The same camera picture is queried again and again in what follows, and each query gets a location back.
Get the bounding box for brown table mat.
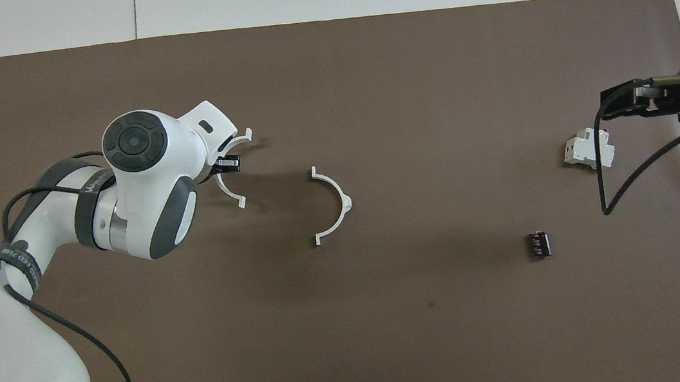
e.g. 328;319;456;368
0;0;680;382

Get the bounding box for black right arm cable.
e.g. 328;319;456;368
588;88;680;216

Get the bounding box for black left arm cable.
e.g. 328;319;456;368
0;148;138;382

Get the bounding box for dark cylindrical capacitor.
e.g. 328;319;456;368
526;229;553;261

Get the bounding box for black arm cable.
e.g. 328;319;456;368
0;148;138;382
588;88;680;216

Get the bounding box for white half clamp with nub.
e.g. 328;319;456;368
306;162;359;247

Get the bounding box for white half pipe clamp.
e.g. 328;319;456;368
209;128;262;212

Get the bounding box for white circuit breaker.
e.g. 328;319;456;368
560;124;618;175

